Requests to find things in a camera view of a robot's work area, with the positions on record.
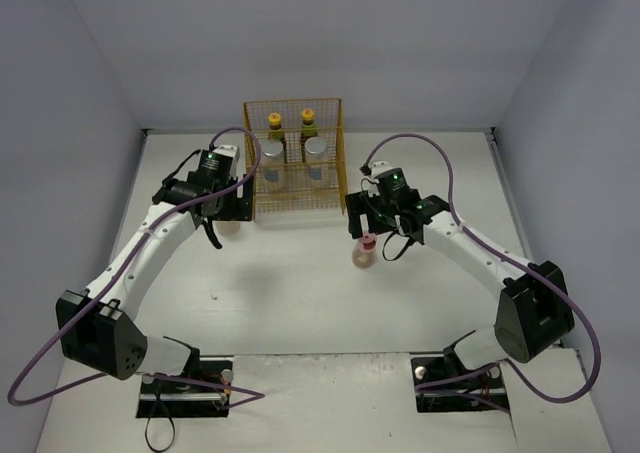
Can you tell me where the yellow lid spice jar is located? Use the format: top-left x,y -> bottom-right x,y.
215,221 -> 241,237

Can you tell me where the pink lid spice jar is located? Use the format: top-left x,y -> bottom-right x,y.
352,232 -> 377,269

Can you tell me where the silver lid white shaker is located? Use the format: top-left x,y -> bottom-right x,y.
261,140 -> 285,192

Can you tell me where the yellow cap sauce bottle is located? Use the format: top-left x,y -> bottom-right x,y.
268,112 -> 287,162
300,108 -> 318,162

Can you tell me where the white shaker blue label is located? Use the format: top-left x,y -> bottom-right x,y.
304,136 -> 330,189

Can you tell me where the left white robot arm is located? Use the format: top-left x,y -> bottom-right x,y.
56,145 -> 253,393

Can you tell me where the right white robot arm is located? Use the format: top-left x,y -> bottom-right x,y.
345,168 -> 575,385

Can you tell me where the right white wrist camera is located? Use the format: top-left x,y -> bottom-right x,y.
359,160 -> 393,182

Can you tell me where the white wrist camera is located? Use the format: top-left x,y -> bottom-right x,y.
359,160 -> 393,182
212,144 -> 240,177

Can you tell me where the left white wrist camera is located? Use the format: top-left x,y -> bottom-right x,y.
212,144 -> 240,177

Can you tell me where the yellow wire rack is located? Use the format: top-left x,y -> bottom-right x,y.
243,98 -> 347,215

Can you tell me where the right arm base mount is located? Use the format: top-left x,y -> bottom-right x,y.
410,355 -> 510,414

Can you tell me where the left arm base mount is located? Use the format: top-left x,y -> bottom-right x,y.
136,357 -> 234,419

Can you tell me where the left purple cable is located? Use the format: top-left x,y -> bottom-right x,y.
7,126 -> 266,408

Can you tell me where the black loop cable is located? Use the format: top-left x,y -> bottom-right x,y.
143,392 -> 176,448

